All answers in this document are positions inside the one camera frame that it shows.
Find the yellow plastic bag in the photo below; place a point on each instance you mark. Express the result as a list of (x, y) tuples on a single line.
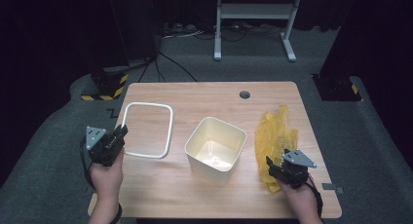
[(272, 136)]

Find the person's left hand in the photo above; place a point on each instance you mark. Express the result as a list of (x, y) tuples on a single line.
[(107, 181)]

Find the person's right hand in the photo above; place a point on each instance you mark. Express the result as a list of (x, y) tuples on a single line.
[(302, 201)]

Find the white power strip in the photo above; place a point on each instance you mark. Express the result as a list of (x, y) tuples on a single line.
[(181, 34)]

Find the grey table grommet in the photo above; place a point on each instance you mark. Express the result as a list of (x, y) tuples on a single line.
[(244, 94)]

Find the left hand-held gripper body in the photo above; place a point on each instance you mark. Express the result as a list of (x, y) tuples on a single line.
[(105, 149)]

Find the white metal stand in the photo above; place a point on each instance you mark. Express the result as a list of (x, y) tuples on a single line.
[(255, 10)]

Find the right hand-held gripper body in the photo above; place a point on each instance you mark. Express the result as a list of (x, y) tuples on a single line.
[(293, 175)]

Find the cream plastic bin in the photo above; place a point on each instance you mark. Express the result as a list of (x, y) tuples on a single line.
[(214, 152)]

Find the black yellow striped stand base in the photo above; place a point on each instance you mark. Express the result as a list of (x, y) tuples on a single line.
[(107, 84), (334, 87)]

